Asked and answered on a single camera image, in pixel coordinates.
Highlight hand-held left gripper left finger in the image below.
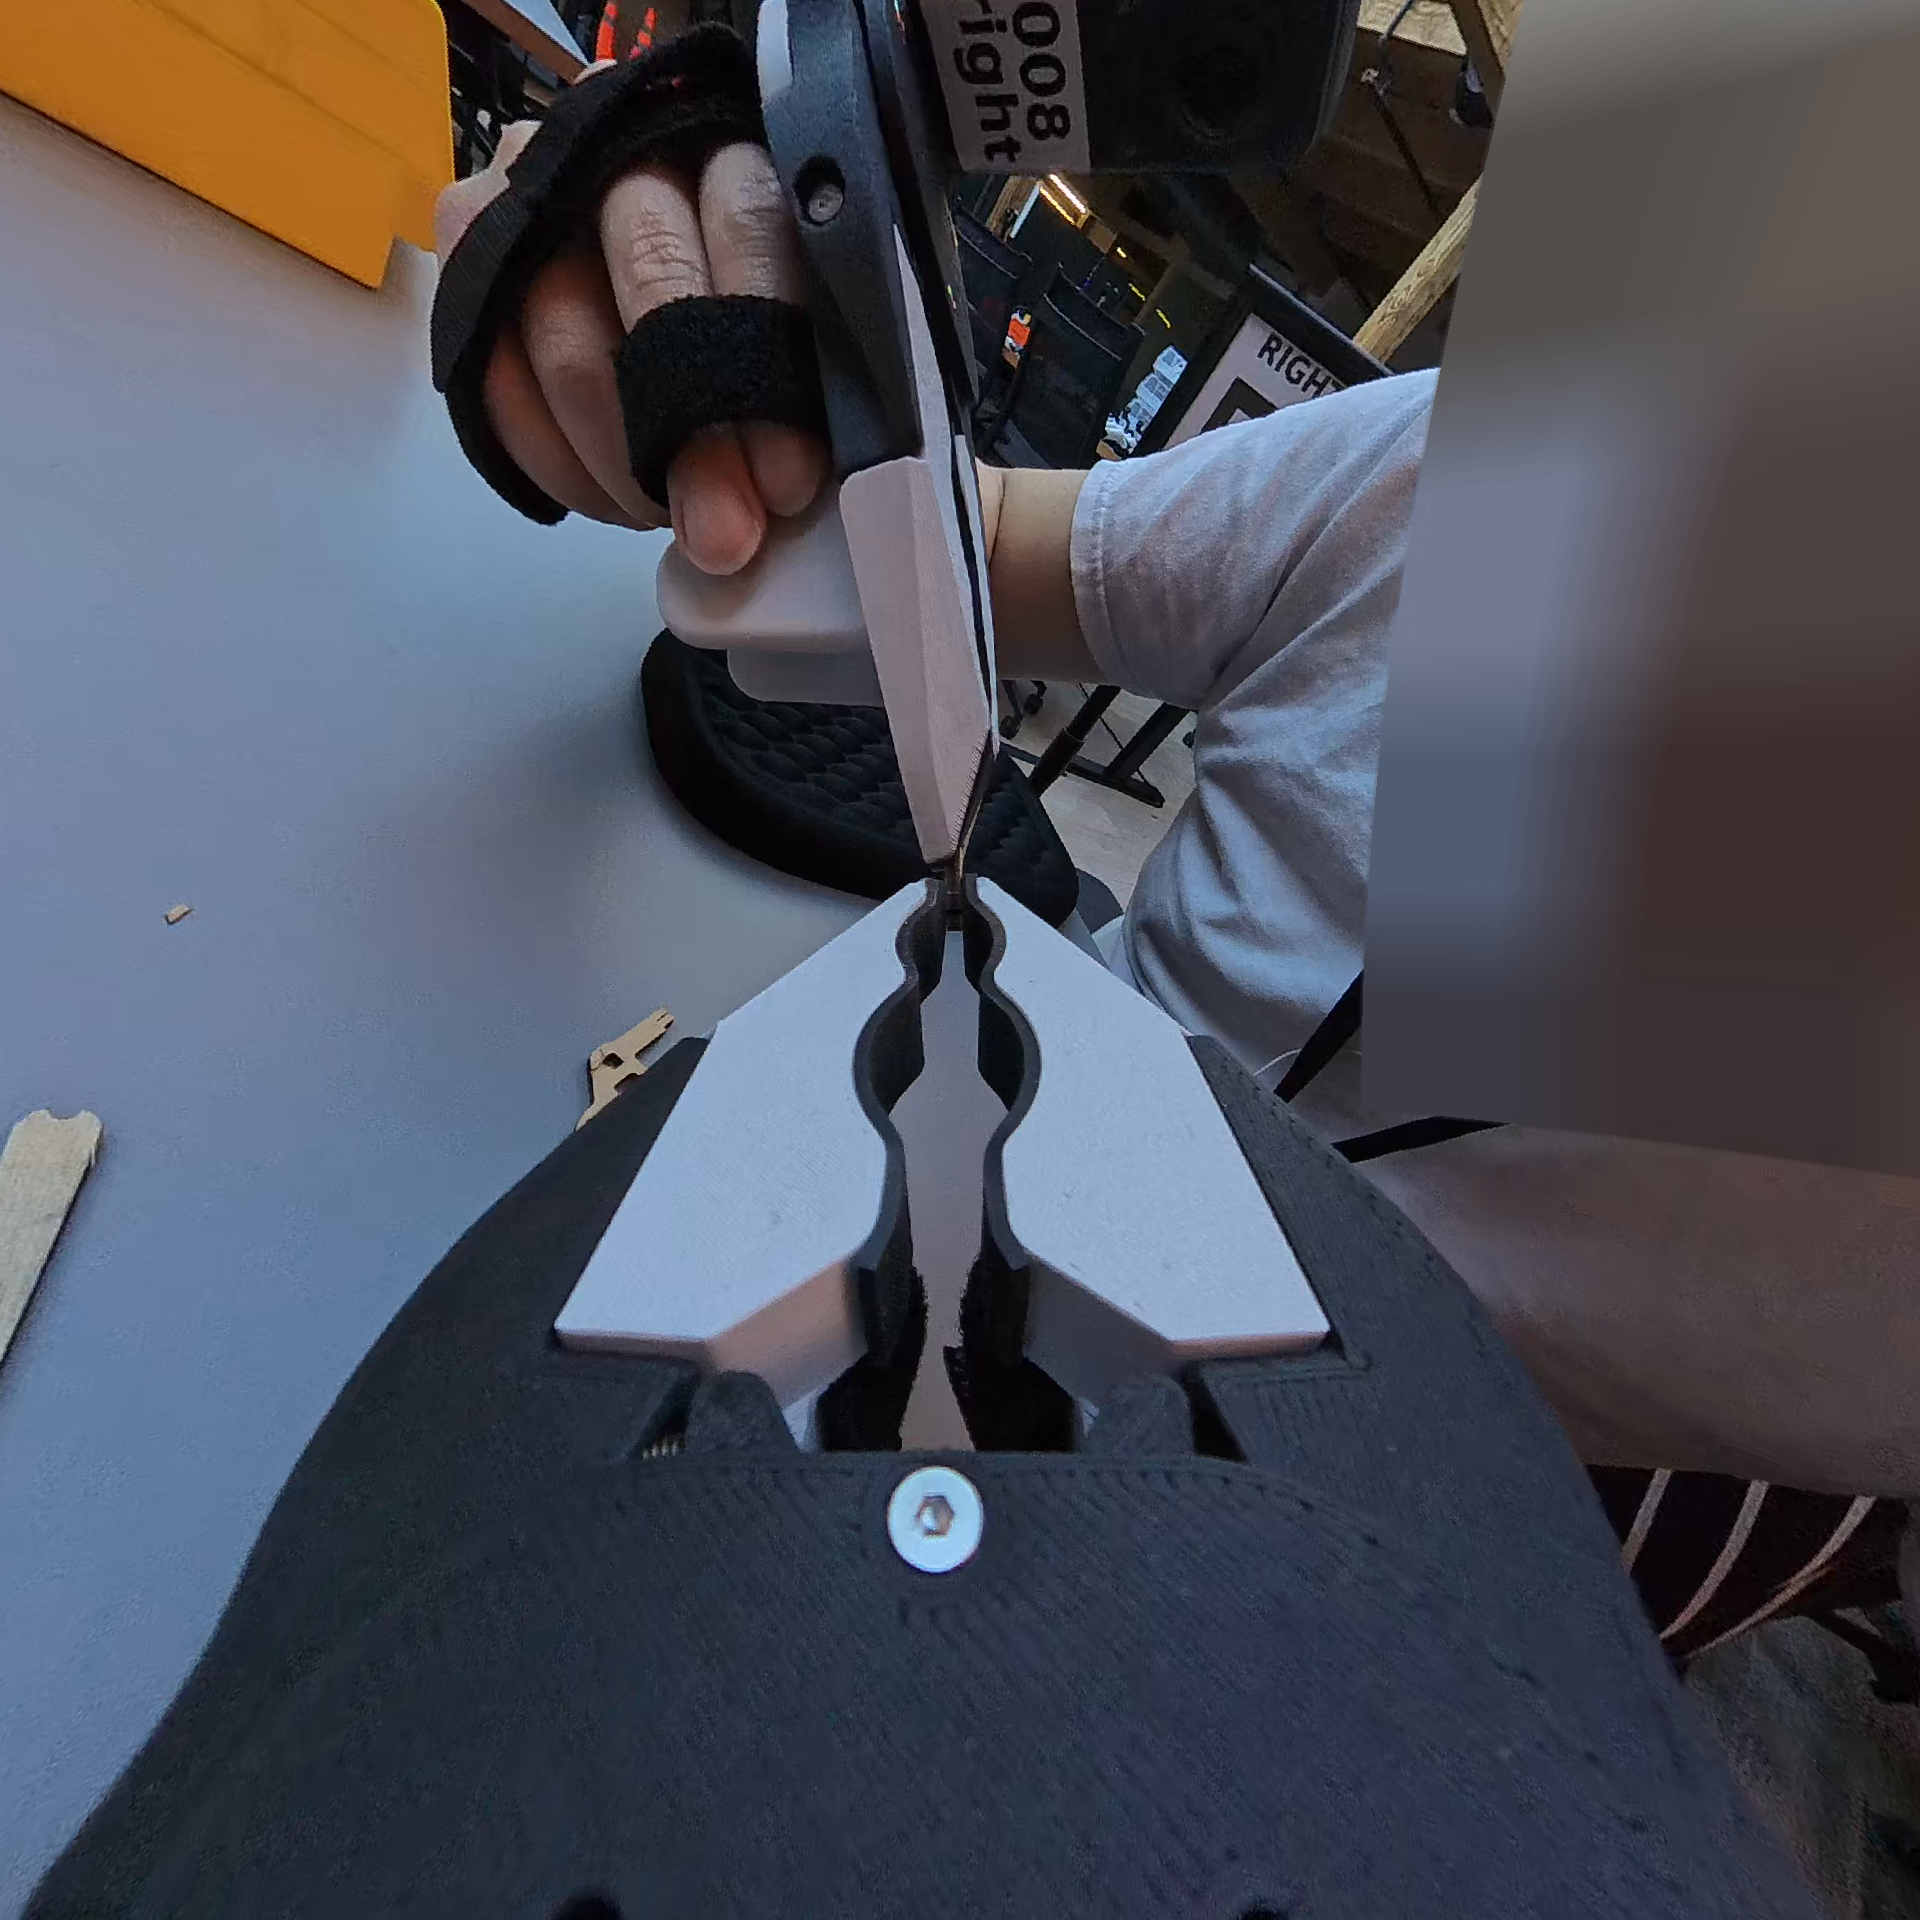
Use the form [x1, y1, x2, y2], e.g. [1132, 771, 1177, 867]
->
[556, 880, 961, 1451]

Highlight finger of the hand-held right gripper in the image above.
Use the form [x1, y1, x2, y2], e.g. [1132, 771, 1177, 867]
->
[893, 221, 1004, 751]
[838, 454, 995, 872]

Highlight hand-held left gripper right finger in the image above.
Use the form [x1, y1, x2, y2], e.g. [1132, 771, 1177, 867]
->
[954, 880, 1334, 1451]

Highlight person's right forearm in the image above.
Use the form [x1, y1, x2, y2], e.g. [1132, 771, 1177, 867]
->
[981, 463, 1106, 685]

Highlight person's left forearm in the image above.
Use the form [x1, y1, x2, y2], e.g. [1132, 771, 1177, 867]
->
[1351, 1117, 1920, 1502]

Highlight grey desk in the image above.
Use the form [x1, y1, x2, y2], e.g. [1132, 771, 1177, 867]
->
[0, 88, 1127, 1893]

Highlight person's right hand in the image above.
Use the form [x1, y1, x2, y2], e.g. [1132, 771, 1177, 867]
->
[434, 124, 829, 581]

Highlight small forked wooden piece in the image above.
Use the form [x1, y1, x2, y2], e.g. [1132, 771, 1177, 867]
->
[575, 1007, 681, 1129]

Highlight black quilted cushion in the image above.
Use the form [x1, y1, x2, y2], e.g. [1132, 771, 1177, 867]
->
[641, 630, 1084, 931]

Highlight wooden beam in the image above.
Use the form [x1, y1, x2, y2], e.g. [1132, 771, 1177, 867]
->
[1353, 175, 1487, 365]

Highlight black-framed sign stand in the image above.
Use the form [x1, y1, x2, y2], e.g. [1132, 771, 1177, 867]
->
[1020, 270, 1394, 812]

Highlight person's white shirt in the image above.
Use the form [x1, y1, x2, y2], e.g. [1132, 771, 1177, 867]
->
[1071, 367, 1445, 1088]

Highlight person's striped black shorts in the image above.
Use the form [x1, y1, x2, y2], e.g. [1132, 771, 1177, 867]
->
[1587, 1463, 1920, 1671]

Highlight flat wooden stick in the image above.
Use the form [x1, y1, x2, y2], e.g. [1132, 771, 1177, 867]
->
[0, 1105, 105, 1369]

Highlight yellow board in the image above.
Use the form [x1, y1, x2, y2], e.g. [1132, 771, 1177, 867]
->
[0, 0, 457, 289]

